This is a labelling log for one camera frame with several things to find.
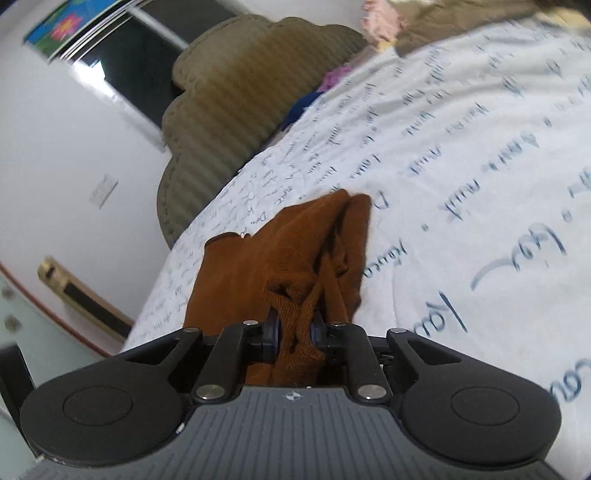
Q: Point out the dark window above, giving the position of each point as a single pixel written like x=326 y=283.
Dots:
x=138 y=69

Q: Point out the pink fluffy cloth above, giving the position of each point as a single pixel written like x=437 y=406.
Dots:
x=381 y=21

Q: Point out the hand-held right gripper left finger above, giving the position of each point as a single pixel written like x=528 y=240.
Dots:
x=274 y=333

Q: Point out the gold and black door fitting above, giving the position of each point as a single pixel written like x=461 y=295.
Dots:
x=78 y=295

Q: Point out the purple cloth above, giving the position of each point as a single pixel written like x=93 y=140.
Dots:
x=336 y=78

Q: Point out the brown knit garment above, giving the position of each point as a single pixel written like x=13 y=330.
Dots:
x=286 y=258

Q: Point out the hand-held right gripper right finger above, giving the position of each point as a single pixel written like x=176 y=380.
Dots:
x=316 y=333

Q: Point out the white script-printed blanket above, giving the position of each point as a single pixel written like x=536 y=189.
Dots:
x=461 y=184

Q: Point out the olive blanket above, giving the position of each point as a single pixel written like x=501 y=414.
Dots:
x=466 y=21

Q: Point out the olive ribbed headboard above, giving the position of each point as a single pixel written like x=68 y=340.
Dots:
x=231 y=101

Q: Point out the flower wall poster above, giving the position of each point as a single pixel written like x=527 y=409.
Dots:
x=60 y=27

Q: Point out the dark blue cloth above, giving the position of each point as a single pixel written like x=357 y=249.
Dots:
x=301 y=107

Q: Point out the white wall switch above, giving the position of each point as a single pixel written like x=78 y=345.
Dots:
x=103 y=190

